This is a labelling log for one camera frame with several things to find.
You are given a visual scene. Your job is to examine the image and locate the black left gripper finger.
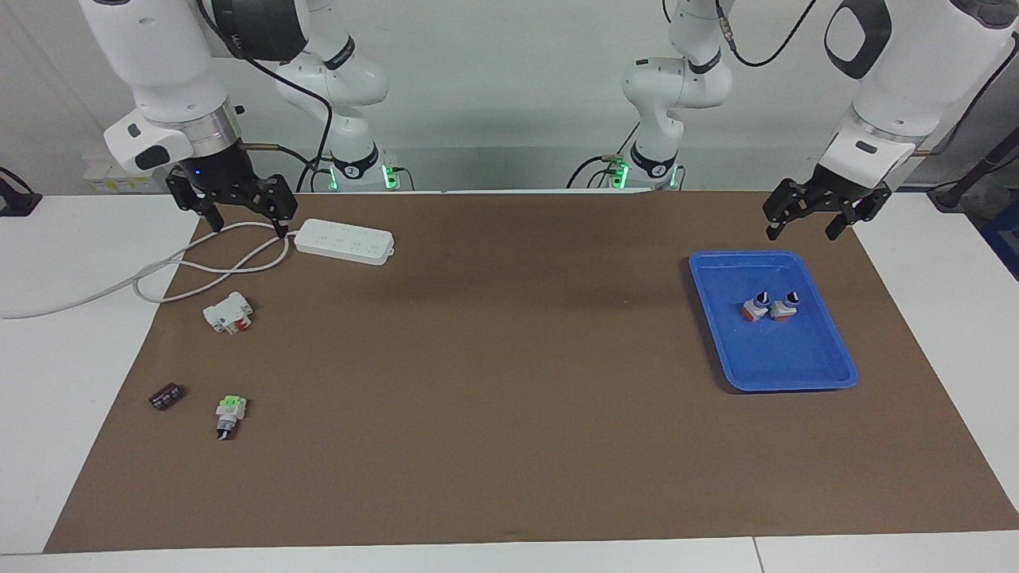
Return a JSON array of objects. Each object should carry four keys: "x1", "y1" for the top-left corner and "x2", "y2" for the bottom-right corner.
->
[
  {"x1": 825, "y1": 185, "x2": 892, "y2": 241},
  {"x1": 763, "y1": 179, "x2": 814, "y2": 241}
]

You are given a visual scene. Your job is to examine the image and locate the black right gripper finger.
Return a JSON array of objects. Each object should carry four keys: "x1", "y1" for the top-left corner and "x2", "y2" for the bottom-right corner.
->
[
  {"x1": 248, "y1": 175, "x2": 299, "y2": 238},
  {"x1": 166, "y1": 171, "x2": 228, "y2": 233}
]

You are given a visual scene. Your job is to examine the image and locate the white selector switch green base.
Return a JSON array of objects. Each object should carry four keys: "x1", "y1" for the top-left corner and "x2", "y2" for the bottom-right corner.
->
[{"x1": 214, "y1": 395, "x2": 248, "y2": 442}]

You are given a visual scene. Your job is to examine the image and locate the white box yellow labels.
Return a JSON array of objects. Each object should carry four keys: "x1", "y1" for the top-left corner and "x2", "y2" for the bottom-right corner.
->
[{"x1": 84, "y1": 171, "x2": 172, "y2": 193}]

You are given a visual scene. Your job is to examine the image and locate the white power strip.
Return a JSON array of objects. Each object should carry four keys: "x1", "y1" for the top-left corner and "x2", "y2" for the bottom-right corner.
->
[{"x1": 295, "y1": 219, "x2": 395, "y2": 265}]

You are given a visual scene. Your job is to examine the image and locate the white circuit breaker red lever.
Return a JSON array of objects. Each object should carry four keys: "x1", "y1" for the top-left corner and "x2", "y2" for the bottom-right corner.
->
[{"x1": 202, "y1": 291, "x2": 254, "y2": 335}]

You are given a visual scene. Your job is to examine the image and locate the blue crate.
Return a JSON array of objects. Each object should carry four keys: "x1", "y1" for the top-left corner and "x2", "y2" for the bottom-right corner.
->
[{"x1": 981, "y1": 203, "x2": 1019, "y2": 281}]

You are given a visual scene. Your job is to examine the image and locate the blue plastic tray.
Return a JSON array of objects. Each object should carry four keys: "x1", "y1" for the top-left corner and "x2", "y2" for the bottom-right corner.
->
[{"x1": 689, "y1": 251, "x2": 859, "y2": 392}]

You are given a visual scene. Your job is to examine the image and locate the brown table mat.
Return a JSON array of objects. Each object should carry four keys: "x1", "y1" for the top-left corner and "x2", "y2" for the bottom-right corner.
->
[{"x1": 44, "y1": 191, "x2": 1019, "y2": 554}]

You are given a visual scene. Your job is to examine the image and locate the white power strip cable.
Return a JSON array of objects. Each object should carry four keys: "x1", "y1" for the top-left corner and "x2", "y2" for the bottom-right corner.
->
[{"x1": 0, "y1": 221, "x2": 299, "y2": 321}]

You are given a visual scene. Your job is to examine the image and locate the black stand with cable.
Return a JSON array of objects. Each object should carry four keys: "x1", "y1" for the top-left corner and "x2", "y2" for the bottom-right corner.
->
[{"x1": 927, "y1": 127, "x2": 1019, "y2": 212}]

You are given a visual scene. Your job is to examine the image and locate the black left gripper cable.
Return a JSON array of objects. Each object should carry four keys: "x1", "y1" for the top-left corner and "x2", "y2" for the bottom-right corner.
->
[{"x1": 713, "y1": 0, "x2": 1019, "y2": 156}]

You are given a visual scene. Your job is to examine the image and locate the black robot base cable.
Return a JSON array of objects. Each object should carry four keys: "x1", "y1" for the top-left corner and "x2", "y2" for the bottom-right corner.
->
[{"x1": 567, "y1": 123, "x2": 642, "y2": 190}]

